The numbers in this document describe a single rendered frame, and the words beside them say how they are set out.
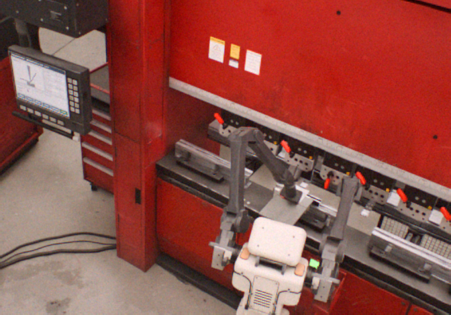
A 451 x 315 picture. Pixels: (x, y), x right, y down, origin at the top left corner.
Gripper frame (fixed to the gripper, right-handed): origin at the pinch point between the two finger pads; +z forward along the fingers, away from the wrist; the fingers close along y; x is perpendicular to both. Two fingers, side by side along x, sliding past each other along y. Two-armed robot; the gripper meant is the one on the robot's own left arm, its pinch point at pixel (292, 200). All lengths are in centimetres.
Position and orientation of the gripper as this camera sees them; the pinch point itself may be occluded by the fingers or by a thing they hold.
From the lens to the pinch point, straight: 287.9
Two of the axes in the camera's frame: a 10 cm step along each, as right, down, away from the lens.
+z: 1.7, 5.2, 8.4
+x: -5.2, 7.7, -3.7
